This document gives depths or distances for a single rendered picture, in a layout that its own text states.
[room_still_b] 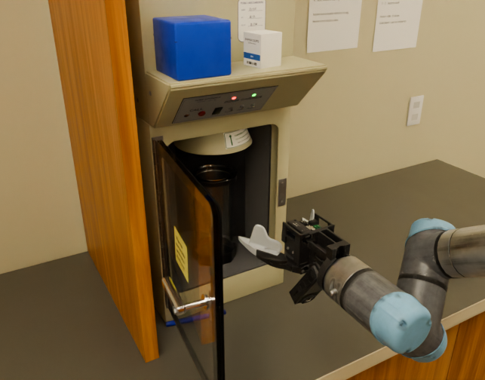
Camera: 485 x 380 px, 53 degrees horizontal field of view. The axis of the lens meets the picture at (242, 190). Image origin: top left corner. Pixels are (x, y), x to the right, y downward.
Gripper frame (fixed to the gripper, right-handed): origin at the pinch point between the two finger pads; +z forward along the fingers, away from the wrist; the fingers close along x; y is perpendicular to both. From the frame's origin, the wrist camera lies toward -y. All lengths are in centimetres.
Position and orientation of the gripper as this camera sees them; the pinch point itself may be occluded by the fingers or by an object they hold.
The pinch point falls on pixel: (271, 231)
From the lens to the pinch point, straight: 94.2
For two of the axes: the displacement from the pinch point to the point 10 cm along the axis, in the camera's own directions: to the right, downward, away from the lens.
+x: -8.7, 2.1, -4.4
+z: -4.9, -3.7, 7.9
